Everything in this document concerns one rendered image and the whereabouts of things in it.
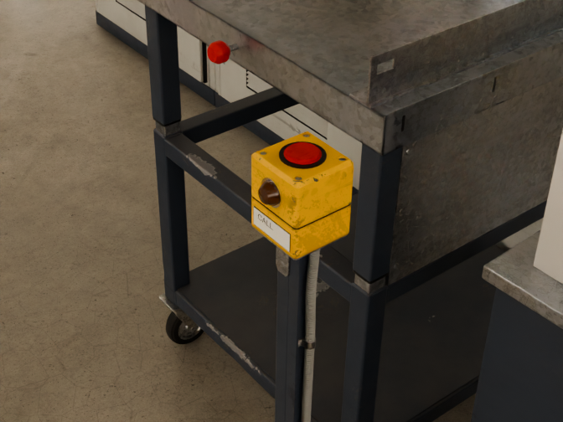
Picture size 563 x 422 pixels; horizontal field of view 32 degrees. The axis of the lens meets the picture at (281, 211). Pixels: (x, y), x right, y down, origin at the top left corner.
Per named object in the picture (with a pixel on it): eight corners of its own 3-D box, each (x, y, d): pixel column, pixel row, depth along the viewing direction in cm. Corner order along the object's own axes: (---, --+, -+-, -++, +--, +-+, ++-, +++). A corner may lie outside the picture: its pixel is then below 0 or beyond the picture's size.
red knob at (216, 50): (217, 69, 139) (217, 48, 137) (204, 60, 141) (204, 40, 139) (243, 60, 141) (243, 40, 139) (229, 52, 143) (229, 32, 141)
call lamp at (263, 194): (271, 218, 102) (271, 191, 100) (251, 202, 104) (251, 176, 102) (281, 213, 103) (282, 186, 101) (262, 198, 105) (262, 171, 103)
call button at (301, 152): (299, 178, 101) (300, 165, 100) (276, 162, 104) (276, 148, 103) (328, 166, 103) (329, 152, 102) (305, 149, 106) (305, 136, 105)
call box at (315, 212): (293, 263, 104) (296, 184, 98) (249, 227, 109) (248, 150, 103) (350, 235, 108) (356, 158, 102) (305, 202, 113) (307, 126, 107)
